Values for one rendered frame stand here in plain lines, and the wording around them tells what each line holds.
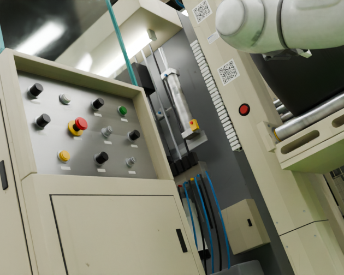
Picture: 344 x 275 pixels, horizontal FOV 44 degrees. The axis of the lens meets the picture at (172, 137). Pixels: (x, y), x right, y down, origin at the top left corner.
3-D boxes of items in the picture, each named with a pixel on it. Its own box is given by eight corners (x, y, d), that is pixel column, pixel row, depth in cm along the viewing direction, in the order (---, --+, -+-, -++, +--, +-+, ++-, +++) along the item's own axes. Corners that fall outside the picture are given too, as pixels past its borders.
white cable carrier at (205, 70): (232, 150, 153) (189, 44, 170) (239, 151, 157) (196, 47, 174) (242, 145, 151) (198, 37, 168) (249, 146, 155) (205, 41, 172)
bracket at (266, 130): (267, 152, 131) (255, 124, 135) (314, 160, 162) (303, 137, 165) (276, 147, 129) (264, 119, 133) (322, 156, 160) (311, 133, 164)
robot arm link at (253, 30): (239, 58, 93) (299, 54, 86) (203, 47, 81) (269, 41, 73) (241, 8, 93) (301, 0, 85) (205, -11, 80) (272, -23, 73)
